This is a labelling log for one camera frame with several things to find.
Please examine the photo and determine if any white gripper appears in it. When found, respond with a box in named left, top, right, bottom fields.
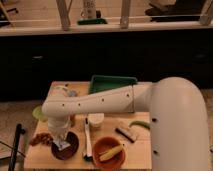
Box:
left=48, top=117, right=70, bottom=141

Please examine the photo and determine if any dark purple bowl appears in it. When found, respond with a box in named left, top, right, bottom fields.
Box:
left=51, top=132, right=79, bottom=160

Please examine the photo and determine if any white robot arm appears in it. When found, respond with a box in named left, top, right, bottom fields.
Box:
left=42, top=77, right=211, bottom=171

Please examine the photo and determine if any orange bowl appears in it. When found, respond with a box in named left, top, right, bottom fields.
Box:
left=92, top=137, right=125, bottom=171

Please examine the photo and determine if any light green cup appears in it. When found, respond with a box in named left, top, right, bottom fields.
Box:
left=32, top=106, right=47, bottom=122

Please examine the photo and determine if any blue small object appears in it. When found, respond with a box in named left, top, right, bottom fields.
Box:
left=67, top=90, right=77, bottom=97

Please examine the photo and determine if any white cup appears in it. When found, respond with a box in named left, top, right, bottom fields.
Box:
left=88, top=113, right=104, bottom=128

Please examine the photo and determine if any black pole stand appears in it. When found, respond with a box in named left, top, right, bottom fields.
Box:
left=8, top=124, right=25, bottom=171

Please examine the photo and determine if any metal spoon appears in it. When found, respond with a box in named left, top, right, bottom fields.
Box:
left=54, top=85, right=69, bottom=93

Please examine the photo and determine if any yellow banana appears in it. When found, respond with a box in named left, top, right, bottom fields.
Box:
left=99, top=145, right=123, bottom=162

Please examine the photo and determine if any green tray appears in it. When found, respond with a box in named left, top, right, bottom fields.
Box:
left=89, top=75, right=138, bottom=94

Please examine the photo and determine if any wooden block brush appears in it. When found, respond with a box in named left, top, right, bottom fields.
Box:
left=115, top=124, right=138, bottom=143

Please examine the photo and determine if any green chili pepper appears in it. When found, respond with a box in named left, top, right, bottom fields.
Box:
left=129, top=121, right=150, bottom=130

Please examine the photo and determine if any green plate on shelf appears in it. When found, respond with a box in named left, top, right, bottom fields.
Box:
left=77, top=18, right=108, bottom=25

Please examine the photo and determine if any white bottle on shelf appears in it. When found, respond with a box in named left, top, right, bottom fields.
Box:
left=82, top=0, right=96, bottom=19

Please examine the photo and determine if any white handled brush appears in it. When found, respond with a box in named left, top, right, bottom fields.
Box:
left=83, top=119, right=93, bottom=161

